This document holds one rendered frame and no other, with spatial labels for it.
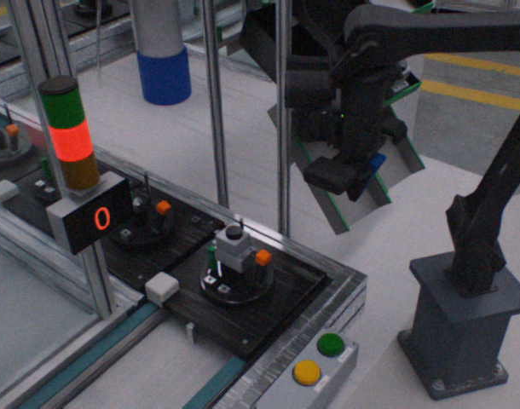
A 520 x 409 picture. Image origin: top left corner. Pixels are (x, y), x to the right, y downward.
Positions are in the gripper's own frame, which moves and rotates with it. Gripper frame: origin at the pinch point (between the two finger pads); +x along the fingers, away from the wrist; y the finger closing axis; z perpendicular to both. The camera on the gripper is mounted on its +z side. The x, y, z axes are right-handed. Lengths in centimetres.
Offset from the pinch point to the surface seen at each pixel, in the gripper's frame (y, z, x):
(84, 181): 25.1, 29.4, -1.9
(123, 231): 10, 45, 25
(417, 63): -172, 67, 65
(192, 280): 9.8, 26.8, 28.4
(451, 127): -232, 67, 125
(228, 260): 7.2, 19.5, 21.2
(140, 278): 15.3, 35.1, 28.3
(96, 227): 25.3, 29.0, 6.2
